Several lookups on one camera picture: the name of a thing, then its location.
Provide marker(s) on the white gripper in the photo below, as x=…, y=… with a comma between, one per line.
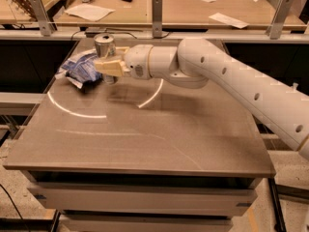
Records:
x=137, y=60

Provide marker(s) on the silver blue redbull can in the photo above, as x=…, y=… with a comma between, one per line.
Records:
x=105, y=48

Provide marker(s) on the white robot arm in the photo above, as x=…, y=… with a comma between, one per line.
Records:
x=194, y=62

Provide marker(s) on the blue chip bag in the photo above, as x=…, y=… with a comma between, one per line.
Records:
x=80, y=69

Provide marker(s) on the black power adapter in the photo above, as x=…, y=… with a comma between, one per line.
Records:
x=92, y=31

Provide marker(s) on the white paper sheet left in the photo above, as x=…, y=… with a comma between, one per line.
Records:
x=89, y=12

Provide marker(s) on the white paper slip right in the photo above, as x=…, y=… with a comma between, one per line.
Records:
x=229, y=20

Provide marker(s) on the white drawer cabinet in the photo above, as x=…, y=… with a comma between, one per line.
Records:
x=127, y=208

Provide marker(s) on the middle metal bracket post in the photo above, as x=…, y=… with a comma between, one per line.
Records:
x=157, y=18

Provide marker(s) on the metal bracket post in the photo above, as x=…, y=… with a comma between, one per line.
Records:
x=46, y=26
x=274, y=30
x=157, y=18

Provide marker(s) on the left metal bracket post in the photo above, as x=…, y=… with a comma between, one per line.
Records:
x=46, y=26

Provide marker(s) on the right metal bracket post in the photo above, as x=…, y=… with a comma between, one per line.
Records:
x=274, y=30

